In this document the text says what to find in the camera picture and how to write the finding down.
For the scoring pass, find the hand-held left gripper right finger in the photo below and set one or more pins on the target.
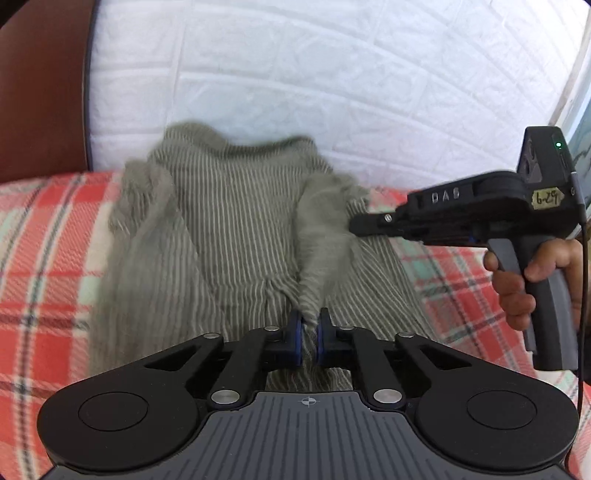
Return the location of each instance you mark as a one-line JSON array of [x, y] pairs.
[[319, 346]]

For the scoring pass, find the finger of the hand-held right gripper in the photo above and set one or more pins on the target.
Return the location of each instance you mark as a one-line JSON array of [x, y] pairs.
[[378, 224]]

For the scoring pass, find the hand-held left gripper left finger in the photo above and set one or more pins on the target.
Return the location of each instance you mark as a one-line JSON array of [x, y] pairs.
[[299, 344]]

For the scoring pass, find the grey striped long-sleeve shirt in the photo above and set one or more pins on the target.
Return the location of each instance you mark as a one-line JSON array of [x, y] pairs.
[[231, 221]]

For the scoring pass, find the person's right hand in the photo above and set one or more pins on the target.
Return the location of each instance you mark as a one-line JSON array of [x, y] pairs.
[[510, 295]]

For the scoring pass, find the blue door with cartoon drawing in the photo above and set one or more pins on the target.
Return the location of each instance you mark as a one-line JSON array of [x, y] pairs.
[[582, 138]]

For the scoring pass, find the red plaid bed sheet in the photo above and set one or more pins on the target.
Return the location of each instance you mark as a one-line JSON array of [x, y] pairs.
[[46, 254]]

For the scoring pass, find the brown wooden headboard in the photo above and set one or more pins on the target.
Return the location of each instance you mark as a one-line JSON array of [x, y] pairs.
[[41, 92]]

